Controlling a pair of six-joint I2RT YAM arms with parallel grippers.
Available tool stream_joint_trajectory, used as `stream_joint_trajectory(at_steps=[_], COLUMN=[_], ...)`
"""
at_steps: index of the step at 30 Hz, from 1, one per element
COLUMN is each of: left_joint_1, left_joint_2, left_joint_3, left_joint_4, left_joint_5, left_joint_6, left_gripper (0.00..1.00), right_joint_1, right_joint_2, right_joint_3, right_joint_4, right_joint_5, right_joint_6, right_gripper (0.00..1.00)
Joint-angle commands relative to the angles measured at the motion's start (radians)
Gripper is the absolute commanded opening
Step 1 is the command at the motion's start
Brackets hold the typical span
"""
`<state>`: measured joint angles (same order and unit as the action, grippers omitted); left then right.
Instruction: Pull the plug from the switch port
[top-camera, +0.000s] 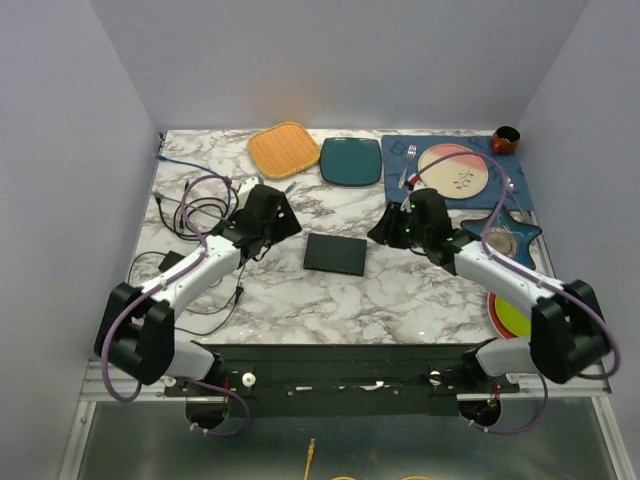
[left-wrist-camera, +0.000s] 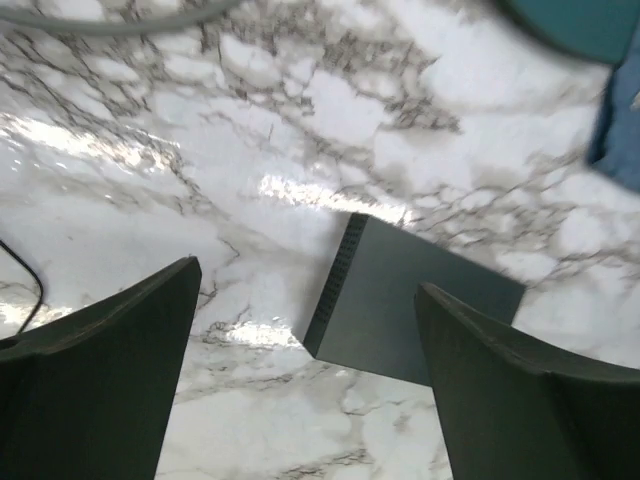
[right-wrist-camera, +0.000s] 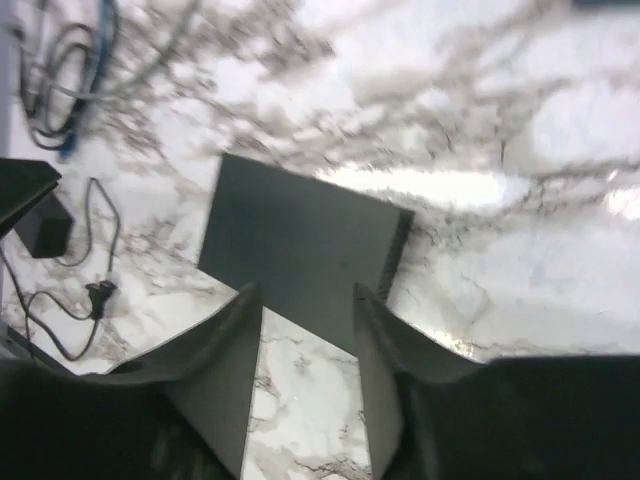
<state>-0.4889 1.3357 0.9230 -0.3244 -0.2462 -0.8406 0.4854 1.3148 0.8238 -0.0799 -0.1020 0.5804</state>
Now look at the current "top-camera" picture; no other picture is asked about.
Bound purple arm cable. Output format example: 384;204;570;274
405;149;622;435
99;175;251;437

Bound black network switch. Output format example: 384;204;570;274
303;233;367;276

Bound blue star-shaped dish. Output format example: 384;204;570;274
486;206;542;270

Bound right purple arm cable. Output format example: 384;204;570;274
405;149;622;435

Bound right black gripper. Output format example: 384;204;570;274
366;201;429;250

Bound aluminium rail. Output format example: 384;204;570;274
80;361;612;402

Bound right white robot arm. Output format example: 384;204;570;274
368;189;620;392

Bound teal square plate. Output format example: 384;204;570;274
319;137;382;187

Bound lime green plate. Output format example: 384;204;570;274
494;297;531;337

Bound black mounting base plate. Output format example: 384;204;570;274
159;341;521;420

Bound pink and cream plate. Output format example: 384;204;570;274
418;143;489;200

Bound black power adapter brick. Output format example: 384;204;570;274
158;250;185;273

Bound thin black power cord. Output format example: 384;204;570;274
125;249;246;337

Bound silver fork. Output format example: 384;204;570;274
398;145;417;189

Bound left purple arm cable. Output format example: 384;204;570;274
99;175;251;437

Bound orange woven square mat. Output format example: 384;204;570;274
247;122;320;180

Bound silver spoon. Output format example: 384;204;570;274
506;176;532;223

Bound black ethernet cable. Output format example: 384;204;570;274
153;174;241;241

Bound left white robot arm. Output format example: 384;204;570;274
94;184;301;395

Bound blue ethernet cable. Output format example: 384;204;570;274
154;152;241;216

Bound blue placemat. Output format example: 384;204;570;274
381;134;534;211

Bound red lacquer cup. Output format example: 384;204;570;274
490;126;521;155

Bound yellow ethernet cable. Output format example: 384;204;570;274
302;437;317;480

